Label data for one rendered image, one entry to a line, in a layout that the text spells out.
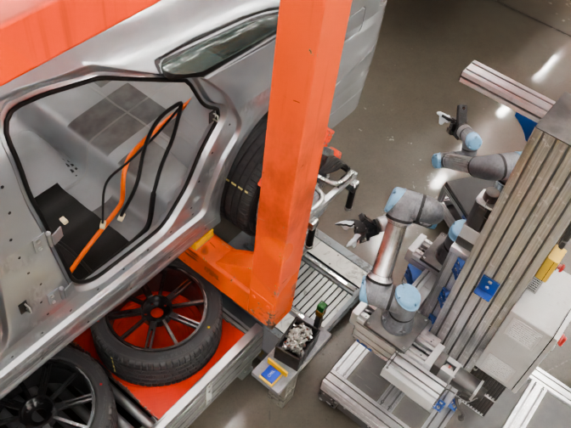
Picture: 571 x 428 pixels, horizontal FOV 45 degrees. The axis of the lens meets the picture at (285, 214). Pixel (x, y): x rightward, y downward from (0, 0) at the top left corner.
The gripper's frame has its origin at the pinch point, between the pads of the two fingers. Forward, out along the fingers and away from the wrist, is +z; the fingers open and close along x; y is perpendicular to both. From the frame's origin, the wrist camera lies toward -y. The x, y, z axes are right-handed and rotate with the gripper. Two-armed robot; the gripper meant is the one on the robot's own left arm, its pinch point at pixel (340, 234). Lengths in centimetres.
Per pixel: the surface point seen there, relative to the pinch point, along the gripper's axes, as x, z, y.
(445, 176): 102, -116, 103
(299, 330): -25, 32, 31
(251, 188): 25.3, 34.1, -21.6
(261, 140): 42, 23, -35
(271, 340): -1, 43, 71
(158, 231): 13, 81, -25
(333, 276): 35, -6, 81
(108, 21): -76, 70, -183
